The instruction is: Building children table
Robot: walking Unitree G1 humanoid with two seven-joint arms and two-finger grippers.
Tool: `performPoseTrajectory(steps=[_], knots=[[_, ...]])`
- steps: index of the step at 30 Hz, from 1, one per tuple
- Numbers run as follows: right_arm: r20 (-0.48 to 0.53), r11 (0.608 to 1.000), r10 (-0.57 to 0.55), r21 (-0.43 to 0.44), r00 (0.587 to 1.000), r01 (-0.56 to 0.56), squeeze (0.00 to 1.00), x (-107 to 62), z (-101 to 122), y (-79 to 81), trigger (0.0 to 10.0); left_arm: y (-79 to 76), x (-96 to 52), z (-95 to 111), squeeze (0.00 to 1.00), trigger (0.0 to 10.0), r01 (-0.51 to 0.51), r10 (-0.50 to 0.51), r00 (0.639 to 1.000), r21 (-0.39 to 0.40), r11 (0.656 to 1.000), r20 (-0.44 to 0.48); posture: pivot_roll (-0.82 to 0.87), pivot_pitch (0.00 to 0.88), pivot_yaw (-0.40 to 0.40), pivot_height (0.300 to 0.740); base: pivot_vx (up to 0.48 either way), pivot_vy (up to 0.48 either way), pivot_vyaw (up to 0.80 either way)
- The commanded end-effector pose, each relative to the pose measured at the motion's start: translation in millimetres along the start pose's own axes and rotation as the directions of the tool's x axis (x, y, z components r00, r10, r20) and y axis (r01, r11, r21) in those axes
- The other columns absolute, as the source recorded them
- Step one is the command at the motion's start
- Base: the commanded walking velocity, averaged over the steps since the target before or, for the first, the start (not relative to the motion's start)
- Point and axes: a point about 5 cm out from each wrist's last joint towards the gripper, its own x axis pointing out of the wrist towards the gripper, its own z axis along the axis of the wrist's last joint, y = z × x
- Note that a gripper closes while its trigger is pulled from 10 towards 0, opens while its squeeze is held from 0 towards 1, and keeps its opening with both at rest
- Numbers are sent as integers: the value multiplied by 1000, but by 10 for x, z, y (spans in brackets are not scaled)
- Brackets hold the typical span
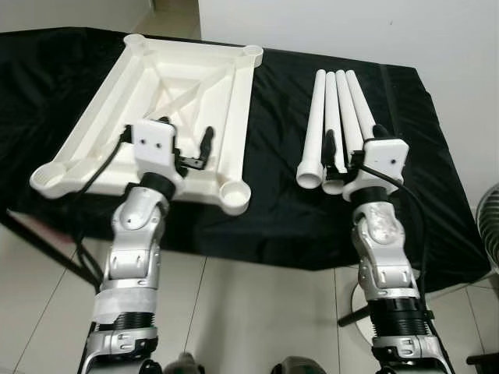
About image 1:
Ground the white plastic table top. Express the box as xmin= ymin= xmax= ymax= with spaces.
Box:
xmin=30 ymin=34 xmax=264 ymax=217

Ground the black tablecloth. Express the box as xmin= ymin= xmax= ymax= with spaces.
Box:
xmin=0 ymin=27 xmax=492 ymax=294

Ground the white floor fan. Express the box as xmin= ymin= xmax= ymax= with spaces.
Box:
xmin=474 ymin=184 xmax=499 ymax=275

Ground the black metal table leg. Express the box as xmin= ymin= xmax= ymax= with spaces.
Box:
xmin=337 ymin=305 xmax=373 ymax=328
xmin=0 ymin=209 xmax=106 ymax=293

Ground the white round floor base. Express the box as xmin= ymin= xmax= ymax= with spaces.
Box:
xmin=349 ymin=282 xmax=377 ymax=344

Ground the dark grey robot left foot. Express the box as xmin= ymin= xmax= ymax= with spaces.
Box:
xmin=162 ymin=352 xmax=205 ymax=374

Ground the dark grey robot foot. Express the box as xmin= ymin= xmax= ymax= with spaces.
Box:
xmin=269 ymin=355 xmax=328 ymax=374
xmin=162 ymin=352 xmax=205 ymax=374

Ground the dark grey robot right foot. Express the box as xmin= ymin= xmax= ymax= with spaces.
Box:
xmin=269 ymin=355 xmax=328 ymax=374

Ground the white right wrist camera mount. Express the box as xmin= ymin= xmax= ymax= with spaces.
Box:
xmin=359 ymin=138 xmax=412 ymax=190

